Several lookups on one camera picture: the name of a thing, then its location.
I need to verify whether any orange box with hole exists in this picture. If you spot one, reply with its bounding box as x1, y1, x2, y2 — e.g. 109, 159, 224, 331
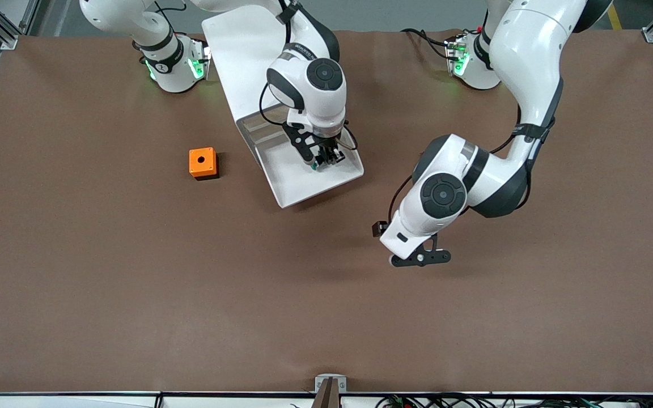
189, 147, 220, 181

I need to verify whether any brown table mat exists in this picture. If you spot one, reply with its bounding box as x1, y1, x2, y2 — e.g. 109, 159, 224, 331
0, 27, 653, 394

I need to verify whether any white table edge rail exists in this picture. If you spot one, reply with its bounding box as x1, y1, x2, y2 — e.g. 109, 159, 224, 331
0, 391, 653, 408

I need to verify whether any black arm base cable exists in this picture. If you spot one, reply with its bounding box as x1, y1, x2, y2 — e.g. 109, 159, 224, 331
401, 27, 453, 60

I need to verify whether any grey metal table bracket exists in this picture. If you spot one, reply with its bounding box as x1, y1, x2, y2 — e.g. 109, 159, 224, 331
315, 374, 347, 408

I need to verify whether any tangled cable bundle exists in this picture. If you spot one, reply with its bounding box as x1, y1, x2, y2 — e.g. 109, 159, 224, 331
376, 394, 653, 408

